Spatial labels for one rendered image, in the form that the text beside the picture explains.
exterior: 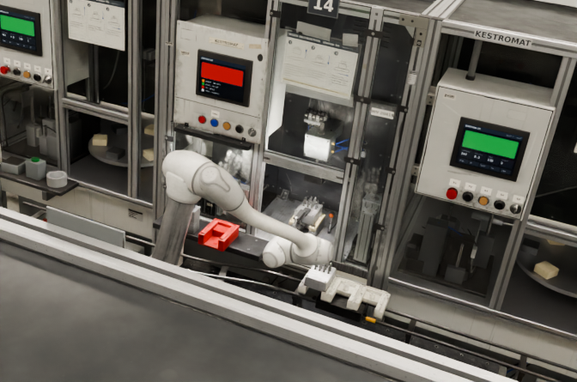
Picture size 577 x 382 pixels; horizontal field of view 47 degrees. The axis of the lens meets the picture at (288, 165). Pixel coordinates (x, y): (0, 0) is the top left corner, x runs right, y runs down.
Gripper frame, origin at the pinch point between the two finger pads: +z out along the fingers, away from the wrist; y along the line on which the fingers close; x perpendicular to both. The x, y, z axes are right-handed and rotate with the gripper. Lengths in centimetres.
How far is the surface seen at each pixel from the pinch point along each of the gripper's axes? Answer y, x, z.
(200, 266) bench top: -32, 43, -18
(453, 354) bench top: -32, -79, -20
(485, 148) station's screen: 60, -70, -17
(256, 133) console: 41.7, 22.1, -14.9
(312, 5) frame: 99, 5, -14
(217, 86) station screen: 59, 41, -17
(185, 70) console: 62, 58, -15
